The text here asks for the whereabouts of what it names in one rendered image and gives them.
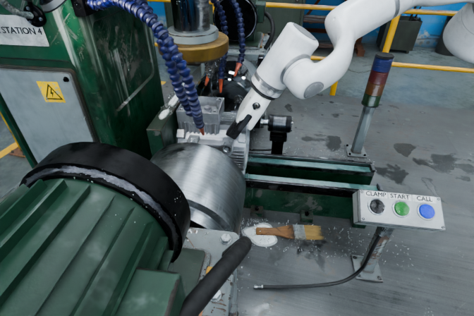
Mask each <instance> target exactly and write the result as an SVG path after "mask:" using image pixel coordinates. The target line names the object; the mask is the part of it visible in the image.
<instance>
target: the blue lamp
mask: <svg viewBox="0 0 474 316"><path fill-rule="evenodd" d="M392 62H393V59H390V60H386V59H379V58H377V57H376V56H375V58H374V61H373V64H372V70H374V71H377V72H380V73H387V72H389V71H390V68H391V65H392Z"/></svg>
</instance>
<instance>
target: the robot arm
mask: <svg viewBox="0 0 474 316"><path fill-rule="evenodd" d="M457 3H467V4H466V5H465V6H464V7H463V8H462V9H461V10H459V11H458V12H457V13H456V14H455V15H454V16H453V17H452V19H451V20H450V21H449V22H448V23H447V25H446V27H445V29H444V33H443V41H444V45H445V47H446V48H447V49H448V50H449V51H450V52H451V53H452V54H453V55H454V56H455V57H457V58H459V59H460V60H463V61H466V62H468V63H474V0H347V1H345V2H343V3H342V4H340V5H339V6H337V7H336V8H335V9H333V10H332V11H331V12H330V13H329V14H328V15H327V17H326V19H325V22H324V26H325V29H326V31H327V34H328V36H329V38H330V40H331V42H332V44H333V47H334V50H333V52H332V53H331V54H330V55H329V56H327V57H326V58H325V59H323V60H321V61H320V62H317V63H313V62H312V61H311V60H310V58H311V56H312V53H313V52H314V51H315V50H316V48H317V47H318V46H319V43H318V41H317V40H316V38H315V37H314V36H313V35H312V34H311V33H310V32H308V31H307V30H306V29H305V28H303V27H301V26H299V25H297V24H295V23H287V24H286V26H285V28H284V29H283V30H282V32H281V34H280V35H279V37H278V38H277V40H276V42H275V43H274V44H273V46H272V48H271V49H270V50H269V52H268V53H267V55H266V57H265V58H264V59H263V61H262V63H261V64H260V65H259V67H258V68H257V70H256V71H255V73H254V74H253V76H252V78H251V82H250V84H251V87H252V88H251V89H250V91H249V92H248V94H247V95H246V96H245V98H244V100H243V101H242V103H241V105H240V107H239V110H238V114H237V117H236V119H235V120H234V122H235V123H234V122H233V123H232V124H231V125H230V126H229V128H228V130H227V131H226V135H227V136H229V137H230V138H233V139H234V140H235V139H236V138H237V137H238V135H239V134H240V133H241V131H242V130H243V129H244V128H245V126H246V125H247V124H248V122H249V124H248V129H249V130H252V129H253V127H254V126H255V124H256V123H257V122H258V120H259V119H260V117H261V115H263V113H264V111H265V109H266V108H267V106H268V105H269V103H270V101H271V100H275V99H276V98H278V97H279V96H280V95H281V94H282V92H283V91H284V90H285V89H286V87H287V88H288V89H289V90H290V92H291V93H292V94H293V95H294V96H295V97H297V98H299V99H307V98H310V97H313V96H315V95H317V94H318V93H320V92H321V91H323V90H325V89H327V88H328V87H330V86H331V85H333V84H334V83H335V82H337V81H338V80H339V79H341V78H342V77H343V75H344V74H345V73H346V71H347V70H348V67H349V66H350V63H351V59H352V56H353V48H354V44H355V41H356V40H357V39H358V38H360V37H362V36H363V35H366V34H367V33H369V32H371V31H373V30H374V29H376V28H378V27H379V26H381V25H383V24H385V23H387V22H389V21H390V20H392V19H394V18H395V17H397V16H399V15H401V14H402V13H404V12H406V11H407V10H409V9H411V8H413V7H415V6H423V7H431V6H443V5H449V4H457Z"/></svg>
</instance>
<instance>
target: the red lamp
mask: <svg viewBox="0 0 474 316"><path fill-rule="evenodd" d="M388 75H389V72H387V73H380V72H377V71H374V70H372V69H371V71H370V75H369V78H368V81H369V82H370V83H372V84H376V85H383V84H385V83H386V81H387V78H388Z"/></svg>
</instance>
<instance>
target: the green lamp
mask: <svg viewBox="0 0 474 316"><path fill-rule="evenodd" d="M381 96H382V95H381ZM381 96H377V97H376V96H371V95H368V94H366V93H364V95H363V100H362V103H363V104H364V105H366V106H369V107H377V106H378V105H379V102H380V100H381Z"/></svg>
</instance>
